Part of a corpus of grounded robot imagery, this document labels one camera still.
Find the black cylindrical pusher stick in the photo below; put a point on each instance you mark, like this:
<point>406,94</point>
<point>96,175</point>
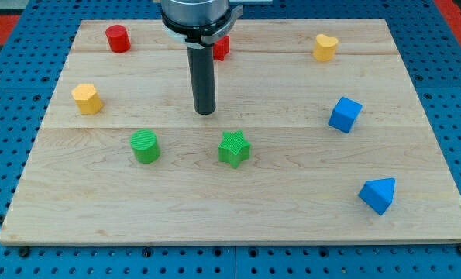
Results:
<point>202,79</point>

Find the green star block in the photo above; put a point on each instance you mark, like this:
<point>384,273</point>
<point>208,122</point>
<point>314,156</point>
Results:
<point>234,148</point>

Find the blue triangle block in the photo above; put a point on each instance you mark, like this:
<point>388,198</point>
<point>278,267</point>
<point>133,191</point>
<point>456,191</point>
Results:
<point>378,194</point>

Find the red block behind stick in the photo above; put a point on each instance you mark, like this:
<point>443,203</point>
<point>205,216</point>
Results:
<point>221,48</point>

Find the red cylinder block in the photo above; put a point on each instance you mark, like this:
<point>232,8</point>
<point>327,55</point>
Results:
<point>118,38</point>

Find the green cylinder block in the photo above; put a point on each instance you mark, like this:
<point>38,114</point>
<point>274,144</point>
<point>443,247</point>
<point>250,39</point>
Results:
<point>144,145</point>

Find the yellow hexagon block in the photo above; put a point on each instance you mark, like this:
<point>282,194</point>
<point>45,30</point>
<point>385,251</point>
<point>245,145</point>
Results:
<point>87,99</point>

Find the yellow heart block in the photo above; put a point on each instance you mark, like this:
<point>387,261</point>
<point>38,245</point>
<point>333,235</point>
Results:
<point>325,47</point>

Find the light wooden board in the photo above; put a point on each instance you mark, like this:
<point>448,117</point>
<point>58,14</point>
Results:
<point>83,186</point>

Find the blue cube block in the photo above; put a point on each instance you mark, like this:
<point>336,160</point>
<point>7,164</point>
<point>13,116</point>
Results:
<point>345,114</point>

